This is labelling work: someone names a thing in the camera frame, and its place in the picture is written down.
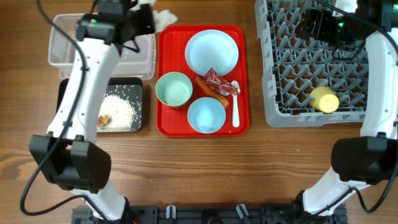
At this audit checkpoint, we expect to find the white rice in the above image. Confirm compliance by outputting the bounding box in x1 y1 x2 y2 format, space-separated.
96 83 143 133

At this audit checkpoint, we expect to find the orange carrot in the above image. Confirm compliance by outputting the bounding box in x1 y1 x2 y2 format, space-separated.
195 77 229 109

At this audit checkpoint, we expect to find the red serving tray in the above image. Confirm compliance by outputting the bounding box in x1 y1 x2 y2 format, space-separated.
156 25 250 138

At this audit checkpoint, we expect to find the brown food scrap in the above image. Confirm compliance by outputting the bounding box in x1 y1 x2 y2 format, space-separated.
97 114 112 128

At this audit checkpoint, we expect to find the grey dishwasher rack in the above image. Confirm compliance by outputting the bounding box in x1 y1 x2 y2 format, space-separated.
255 0 369 128

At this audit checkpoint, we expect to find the yellow cup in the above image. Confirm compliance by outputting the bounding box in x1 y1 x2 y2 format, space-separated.
310 86 340 113

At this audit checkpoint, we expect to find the light blue bowl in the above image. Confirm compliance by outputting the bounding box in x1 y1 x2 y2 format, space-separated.
187 97 226 134

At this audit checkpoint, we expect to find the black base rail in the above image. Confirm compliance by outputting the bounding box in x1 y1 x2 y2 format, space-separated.
71 203 348 224

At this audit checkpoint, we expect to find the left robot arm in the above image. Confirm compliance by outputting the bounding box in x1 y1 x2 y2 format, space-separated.
29 1 155 223

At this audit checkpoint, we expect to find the light blue plate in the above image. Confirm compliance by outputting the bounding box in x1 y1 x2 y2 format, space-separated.
185 29 239 76

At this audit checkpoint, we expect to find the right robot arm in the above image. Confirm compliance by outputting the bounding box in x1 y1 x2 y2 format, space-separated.
289 1 397 223

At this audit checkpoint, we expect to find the white napkin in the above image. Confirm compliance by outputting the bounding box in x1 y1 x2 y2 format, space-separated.
138 0 178 33

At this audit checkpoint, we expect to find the red snack wrapper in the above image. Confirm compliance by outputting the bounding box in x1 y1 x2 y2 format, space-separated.
204 68 241 96

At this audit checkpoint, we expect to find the clear plastic bin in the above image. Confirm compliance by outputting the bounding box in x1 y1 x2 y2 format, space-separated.
48 14 156 80

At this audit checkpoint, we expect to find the green bowl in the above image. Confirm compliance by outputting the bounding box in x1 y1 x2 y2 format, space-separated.
155 72 193 107

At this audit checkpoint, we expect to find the black waste tray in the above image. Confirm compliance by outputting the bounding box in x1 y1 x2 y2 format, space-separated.
55 77 144 135

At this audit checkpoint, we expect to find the white plastic spoon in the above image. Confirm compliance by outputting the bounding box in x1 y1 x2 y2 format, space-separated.
231 80 240 128

